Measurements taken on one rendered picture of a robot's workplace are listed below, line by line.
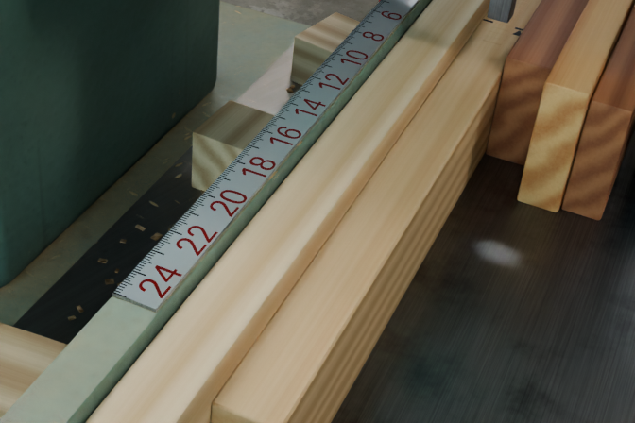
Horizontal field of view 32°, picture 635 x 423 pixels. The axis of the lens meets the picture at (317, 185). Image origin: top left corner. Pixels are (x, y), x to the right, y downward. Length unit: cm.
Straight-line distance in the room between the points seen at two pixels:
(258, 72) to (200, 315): 42
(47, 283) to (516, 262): 23
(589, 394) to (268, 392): 12
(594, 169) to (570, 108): 3
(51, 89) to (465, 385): 24
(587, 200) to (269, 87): 30
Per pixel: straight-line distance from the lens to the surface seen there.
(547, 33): 46
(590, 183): 43
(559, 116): 42
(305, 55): 67
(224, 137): 57
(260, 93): 68
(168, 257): 30
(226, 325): 29
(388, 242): 34
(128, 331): 28
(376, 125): 38
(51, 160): 52
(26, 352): 45
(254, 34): 74
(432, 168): 38
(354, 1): 261
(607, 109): 41
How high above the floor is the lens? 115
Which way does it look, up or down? 36 degrees down
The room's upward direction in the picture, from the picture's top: 6 degrees clockwise
